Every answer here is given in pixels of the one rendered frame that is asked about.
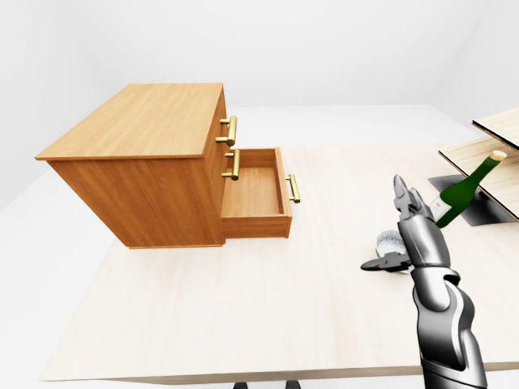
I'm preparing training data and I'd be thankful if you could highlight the brass drawer handle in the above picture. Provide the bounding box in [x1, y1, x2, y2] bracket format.
[221, 149, 242, 181]
[214, 115, 238, 147]
[285, 173, 302, 204]

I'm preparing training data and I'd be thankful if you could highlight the wooden wine rack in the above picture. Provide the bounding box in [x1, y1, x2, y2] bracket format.
[426, 106, 519, 227]

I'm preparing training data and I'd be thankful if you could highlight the grey patterned bowl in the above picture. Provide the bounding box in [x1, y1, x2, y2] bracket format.
[374, 229, 411, 276]

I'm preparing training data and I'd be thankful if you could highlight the green wine bottle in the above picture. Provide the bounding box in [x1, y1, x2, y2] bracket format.
[428, 149, 509, 229]

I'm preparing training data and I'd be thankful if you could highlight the closed wooden drawer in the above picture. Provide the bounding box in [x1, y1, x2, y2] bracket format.
[204, 148, 229, 212]
[203, 87, 229, 157]

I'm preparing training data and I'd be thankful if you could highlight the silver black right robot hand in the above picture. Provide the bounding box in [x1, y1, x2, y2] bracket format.
[360, 173, 454, 274]

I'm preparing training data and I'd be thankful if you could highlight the wooden cabinet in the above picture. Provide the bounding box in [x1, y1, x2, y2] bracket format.
[34, 82, 229, 250]

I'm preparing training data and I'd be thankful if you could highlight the open wooden drawer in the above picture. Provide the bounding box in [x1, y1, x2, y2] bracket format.
[220, 147, 294, 240]

